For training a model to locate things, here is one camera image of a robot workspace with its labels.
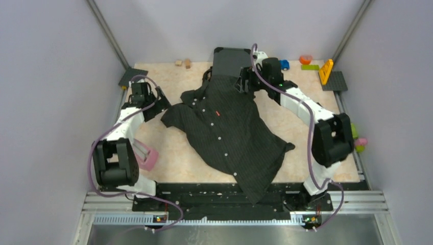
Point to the blue toy car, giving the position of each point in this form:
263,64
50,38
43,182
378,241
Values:
284,65

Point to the dark grey baseplate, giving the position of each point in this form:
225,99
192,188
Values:
128,76
336,82

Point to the right dark grey baseplate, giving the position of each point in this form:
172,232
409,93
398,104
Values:
336,82

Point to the pink stapler box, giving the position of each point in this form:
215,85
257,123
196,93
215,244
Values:
146,156

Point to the orange bowl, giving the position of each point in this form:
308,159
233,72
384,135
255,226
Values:
305,59

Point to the dark grey case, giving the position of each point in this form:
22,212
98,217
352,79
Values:
229,61

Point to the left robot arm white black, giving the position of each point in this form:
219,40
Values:
118,157

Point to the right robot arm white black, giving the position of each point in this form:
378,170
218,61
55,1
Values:
329,140

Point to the green pink toy bricks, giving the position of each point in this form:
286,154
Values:
359,142

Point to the left dark grey baseplate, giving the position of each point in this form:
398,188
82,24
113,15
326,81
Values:
128,76

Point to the wooden block right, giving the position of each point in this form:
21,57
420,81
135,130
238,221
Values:
187,63

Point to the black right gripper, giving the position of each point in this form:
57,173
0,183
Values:
246,73

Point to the orange toy ladder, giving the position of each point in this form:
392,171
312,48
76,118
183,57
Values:
325,71

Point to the green flat brick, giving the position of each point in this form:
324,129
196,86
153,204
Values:
310,67

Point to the black pinstriped button shirt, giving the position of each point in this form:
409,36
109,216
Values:
224,127

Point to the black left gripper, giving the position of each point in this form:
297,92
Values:
162,104

